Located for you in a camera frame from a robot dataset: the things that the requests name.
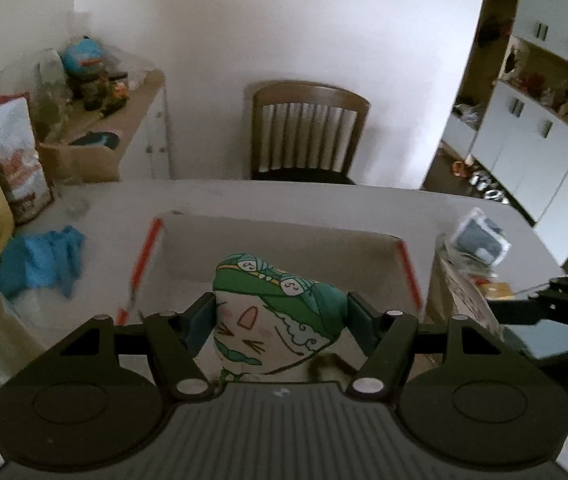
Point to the brown cardboard box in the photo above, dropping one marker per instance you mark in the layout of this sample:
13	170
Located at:
83	162

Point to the blue orange round packet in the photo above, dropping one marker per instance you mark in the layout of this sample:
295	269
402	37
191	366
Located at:
82	55

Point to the white cardboard box orange edges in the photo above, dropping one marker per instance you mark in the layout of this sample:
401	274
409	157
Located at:
284	250

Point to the metal bowls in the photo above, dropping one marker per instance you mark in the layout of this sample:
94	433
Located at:
489	187

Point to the blue cloth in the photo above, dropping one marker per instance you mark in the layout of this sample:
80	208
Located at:
38	260

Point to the orange floor pot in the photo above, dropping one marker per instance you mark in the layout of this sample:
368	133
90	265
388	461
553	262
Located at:
460	167

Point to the green printed cloth pouch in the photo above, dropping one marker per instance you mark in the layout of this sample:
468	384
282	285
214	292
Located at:
264	320

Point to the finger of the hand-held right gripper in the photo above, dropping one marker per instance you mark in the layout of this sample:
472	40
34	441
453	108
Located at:
524	310

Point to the dark glass jar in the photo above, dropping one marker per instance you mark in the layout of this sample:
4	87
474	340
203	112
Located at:
96	94

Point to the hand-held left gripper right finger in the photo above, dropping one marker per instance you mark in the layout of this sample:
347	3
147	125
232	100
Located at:
359	321

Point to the white wall cupboard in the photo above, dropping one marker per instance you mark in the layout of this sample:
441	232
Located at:
529	145

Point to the red white printed bag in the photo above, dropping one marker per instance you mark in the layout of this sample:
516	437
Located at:
13	160

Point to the printed white carton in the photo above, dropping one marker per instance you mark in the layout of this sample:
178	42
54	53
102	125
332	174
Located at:
464	300

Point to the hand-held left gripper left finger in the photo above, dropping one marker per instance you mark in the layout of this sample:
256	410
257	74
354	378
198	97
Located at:
201	321

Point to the brown wooden chair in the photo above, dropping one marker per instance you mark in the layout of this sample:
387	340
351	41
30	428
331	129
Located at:
309	92

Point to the blue white packet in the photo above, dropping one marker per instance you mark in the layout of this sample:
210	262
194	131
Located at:
481	237

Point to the clear plastic bags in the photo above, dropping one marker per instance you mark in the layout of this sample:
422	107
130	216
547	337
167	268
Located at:
131	67

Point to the dark jar orange label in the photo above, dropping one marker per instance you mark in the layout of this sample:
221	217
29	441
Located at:
119	89

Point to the white side cabinet wooden top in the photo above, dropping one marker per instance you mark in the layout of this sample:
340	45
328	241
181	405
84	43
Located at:
151	125

